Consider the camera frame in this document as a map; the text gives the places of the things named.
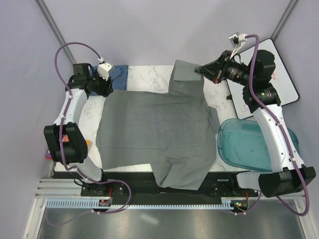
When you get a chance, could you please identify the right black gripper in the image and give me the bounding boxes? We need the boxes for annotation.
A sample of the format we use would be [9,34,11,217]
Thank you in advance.
[196,50,255,87]

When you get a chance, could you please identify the grey long sleeve shirt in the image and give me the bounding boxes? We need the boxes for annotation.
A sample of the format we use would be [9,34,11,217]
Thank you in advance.
[96,60,219,190]

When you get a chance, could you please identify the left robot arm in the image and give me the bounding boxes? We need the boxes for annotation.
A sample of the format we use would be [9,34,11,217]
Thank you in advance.
[43,62,114,196]

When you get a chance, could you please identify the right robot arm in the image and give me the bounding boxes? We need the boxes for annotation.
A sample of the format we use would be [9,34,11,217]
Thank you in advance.
[195,50,316,198]

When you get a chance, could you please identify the blue checked folded shirt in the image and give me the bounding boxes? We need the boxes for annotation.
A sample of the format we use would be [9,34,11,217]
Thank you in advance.
[86,64,128,96]

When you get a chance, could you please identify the Roald Dahl book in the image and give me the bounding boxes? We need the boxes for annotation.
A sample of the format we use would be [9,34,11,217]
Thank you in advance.
[45,135,92,160]

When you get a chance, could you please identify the teal plastic bin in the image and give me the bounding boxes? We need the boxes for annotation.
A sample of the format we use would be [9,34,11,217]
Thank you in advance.
[217,117,303,172]

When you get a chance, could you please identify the white whiteboard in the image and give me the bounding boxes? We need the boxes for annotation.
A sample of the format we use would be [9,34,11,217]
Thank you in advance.
[227,39,300,119]

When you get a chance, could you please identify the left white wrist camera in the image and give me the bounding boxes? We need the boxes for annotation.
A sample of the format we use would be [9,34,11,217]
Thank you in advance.
[97,57,114,80]

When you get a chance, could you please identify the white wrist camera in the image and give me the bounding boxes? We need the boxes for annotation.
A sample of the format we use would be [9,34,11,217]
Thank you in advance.
[229,32,247,49]
[97,57,114,80]

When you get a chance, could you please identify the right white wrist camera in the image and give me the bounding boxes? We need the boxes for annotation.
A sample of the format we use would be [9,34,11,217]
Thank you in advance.
[229,32,247,49]

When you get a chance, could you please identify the left aluminium frame post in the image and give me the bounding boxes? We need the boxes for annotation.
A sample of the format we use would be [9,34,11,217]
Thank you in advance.
[35,0,76,64]

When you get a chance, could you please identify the aluminium frame post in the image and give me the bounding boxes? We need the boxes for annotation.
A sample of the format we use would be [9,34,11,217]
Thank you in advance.
[271,0,299,42]
[35,0,76,64]

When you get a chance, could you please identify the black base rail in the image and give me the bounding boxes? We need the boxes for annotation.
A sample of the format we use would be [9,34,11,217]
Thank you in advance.
[81,172,258,204]

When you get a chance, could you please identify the right aluminium frame post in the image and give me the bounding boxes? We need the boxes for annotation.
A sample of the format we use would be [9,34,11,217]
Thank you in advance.
[271,0,299,42]

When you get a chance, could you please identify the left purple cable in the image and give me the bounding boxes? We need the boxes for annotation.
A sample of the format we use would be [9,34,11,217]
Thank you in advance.
[44,42,132,227]

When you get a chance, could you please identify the purple cable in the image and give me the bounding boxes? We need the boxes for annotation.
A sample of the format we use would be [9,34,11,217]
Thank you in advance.
[229,33,311,216]
[44,42,132,227]

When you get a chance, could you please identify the white slotted cable duct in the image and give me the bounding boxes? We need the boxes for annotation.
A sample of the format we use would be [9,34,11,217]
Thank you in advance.
[45,198,247,210]

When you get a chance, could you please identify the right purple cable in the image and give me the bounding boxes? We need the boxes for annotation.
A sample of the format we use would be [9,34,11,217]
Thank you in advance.
[229,33,311,216]

